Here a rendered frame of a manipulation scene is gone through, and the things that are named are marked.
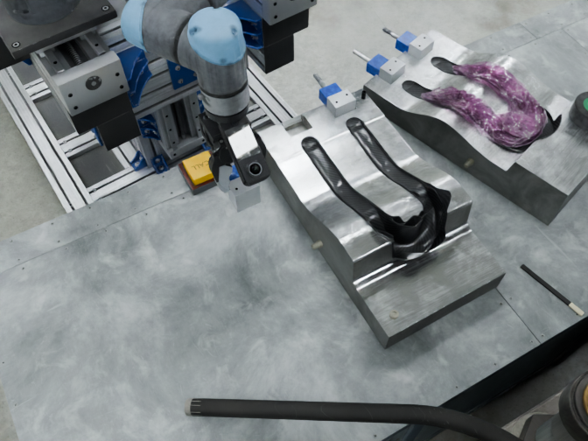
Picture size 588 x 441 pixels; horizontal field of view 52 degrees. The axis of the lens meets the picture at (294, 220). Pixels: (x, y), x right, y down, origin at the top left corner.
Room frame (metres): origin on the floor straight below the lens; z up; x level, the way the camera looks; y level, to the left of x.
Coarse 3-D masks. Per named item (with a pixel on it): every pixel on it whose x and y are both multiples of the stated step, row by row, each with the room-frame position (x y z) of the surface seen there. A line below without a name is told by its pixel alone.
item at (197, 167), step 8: (208, 152) 0.81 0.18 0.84; (184, 160) 0.79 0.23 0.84; (192, 160) 0.79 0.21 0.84; (200, 160) 0.79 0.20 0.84; (192, 168) 0.77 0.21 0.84; (200, 168) 0.77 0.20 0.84; (208, 168) 0.77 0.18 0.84; (192, 176) 0.75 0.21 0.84; (200, 176) 0.75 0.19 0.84; (208, 176) 0.76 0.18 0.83
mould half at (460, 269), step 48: (288, 144) 0.79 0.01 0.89; (336, 144) 0.79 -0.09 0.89; (384, 144) 0.79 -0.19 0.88; (288, 192) 0.70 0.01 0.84; (384, 192) 0.65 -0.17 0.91; (336, 240) 0.54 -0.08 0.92; (384, 240) 0.54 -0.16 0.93; (384, 288) 0.48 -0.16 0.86; (432, 288) 0.48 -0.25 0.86; (480, 288) 0.48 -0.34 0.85; (384, 336) 0.39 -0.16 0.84
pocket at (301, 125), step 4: (300, 120) 0.87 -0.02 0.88; (304, 120) 0.86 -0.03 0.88; (288, 124) 0.86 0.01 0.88; (292, 124) 0.86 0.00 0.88; (296, 124) 0.86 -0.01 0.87; (300, 124) 0.87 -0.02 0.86; (304, 124) 0.86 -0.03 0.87; (308, 124) 0.85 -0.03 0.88; (284, 128) 0.85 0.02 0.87; (288, 128) 0.85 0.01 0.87; (292, 128) 0.86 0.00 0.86; (296, 128) 0.86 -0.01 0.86; (300, 128) 0.86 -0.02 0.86; (304, 128) 0.86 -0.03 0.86; (308, 128) 0.85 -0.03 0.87; (288, 132) 0.85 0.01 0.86; (292, 132) 0.85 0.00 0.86; (296, 132) 0.85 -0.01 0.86; (300, 132) 0.85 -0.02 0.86
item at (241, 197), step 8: (232, 176) 0.67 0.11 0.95; (232, 184) 0.64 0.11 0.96; (240, 184) 0.64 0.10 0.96; (256, 184) 0.64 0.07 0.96; (232, 192) 0.63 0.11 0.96; (240, 192) 0.62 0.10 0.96; (248, 192) 0.63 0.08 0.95; (256, 192) 0.64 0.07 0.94; (232, 200) 0.63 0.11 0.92; (240, 200) 0.62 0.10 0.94; (248, 200) 0.63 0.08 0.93; (256, 200) 0.63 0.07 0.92; (240, 208) 0.62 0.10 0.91
